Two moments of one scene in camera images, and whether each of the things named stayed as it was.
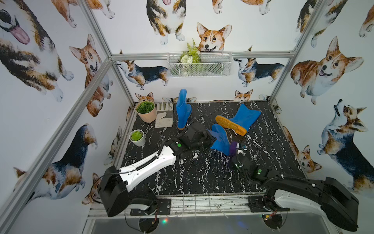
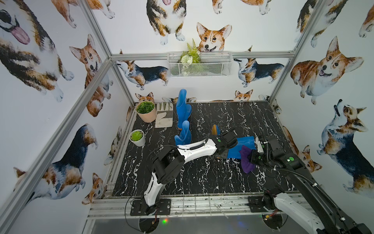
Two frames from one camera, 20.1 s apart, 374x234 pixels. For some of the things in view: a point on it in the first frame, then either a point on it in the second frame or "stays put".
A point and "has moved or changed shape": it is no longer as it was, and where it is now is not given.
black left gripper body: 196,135 -> 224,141
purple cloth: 233,148 has moved or changed shape
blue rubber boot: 222,142 has moved or changed shape
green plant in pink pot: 145,107 stays put
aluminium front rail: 203,206 stays put
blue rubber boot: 183,110 stays put
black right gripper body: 231,165 -> 260,157
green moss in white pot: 137,135 stays put
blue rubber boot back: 240,121 -> 234,152
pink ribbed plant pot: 149,117 stays put
